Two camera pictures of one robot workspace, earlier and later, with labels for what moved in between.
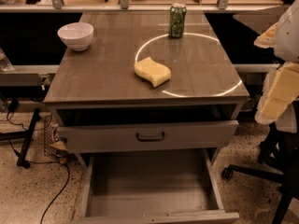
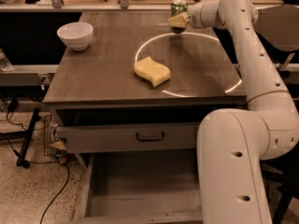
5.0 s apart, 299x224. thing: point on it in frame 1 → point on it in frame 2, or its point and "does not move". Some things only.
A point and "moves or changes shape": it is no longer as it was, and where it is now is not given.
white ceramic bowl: (77, 35) does not move
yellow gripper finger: (279, 91) → (199, 15)
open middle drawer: (162, 187) does not move
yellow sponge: (152, 71) does not move
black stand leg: (24, 135) does not move
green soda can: (177, 20) moves or changes shape
